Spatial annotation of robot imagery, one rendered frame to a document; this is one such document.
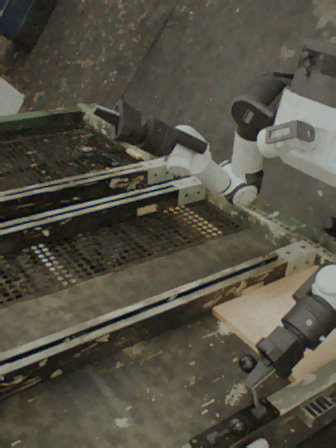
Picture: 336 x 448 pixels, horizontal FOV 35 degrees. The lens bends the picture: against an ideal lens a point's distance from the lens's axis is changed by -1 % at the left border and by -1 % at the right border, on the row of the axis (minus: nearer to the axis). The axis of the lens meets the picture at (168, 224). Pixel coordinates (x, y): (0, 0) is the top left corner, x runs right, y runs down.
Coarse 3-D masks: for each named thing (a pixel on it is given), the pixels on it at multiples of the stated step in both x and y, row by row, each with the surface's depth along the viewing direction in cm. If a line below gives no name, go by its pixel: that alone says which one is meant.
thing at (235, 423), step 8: (240, 416) 91; (232, 424) 90; (240, 424) 90; (248, 424) 91; (216, 432) 100; (224, 432) 95; (232, 432) 90; (240, 432) 90; (208, 440) 98; (216, 440) 98
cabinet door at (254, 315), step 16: (304, 272) 157; (272, 288) 149; (288, 288) 149; (224, 304) 141; (240, 304) 141; (256, 304) 142; (272, 304) 143; (288, 304) 143; (224, 320) 136; (240, 320) 135; (256, 320) 136; (272, 320) 137; (240, 336) 132; (256, 336) 131; (304, 352) 127; (320, 352) 127; (304, 368) 122
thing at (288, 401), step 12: (312, 372) 118; (324, 372) 118; (300, 384) 115; (312, 384) 115; (324, 384) 115; (276, 396) 111; (288, 396) 111; (300, 396) 112; (312, 396) 112; (288, 408) 109; (276, 420) 107; (288, 420) 110; (264, 432) 106; (240, 444) 102
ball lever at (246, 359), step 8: (240, 360) 104; (248, 360) 104; (256, 360) 104; (240, 368) 104; (248, 368) 103; (256, 392) 105; (256, 400) 105; (256, 408) 106; (264, 408) 106; (256, 416) 105
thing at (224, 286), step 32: (288, 256) 154; (192, 288) 138; (224, 288) 139; (96, 320) 123; (128, 320) 124; (160, 320) 129; (32, 352) 114; (64, 352) 115; (96, 352) 121; (0, 384) 108; (32, 384) 113
